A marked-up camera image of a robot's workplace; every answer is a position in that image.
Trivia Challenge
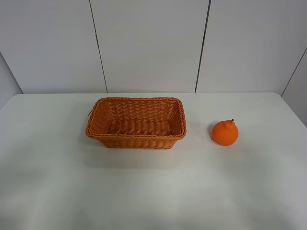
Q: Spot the orange citrus fruit with stem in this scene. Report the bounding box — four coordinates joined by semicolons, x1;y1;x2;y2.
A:
211;119;239;146

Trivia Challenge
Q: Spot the orange wicker basket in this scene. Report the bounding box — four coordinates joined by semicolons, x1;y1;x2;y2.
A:
85;97;187;149

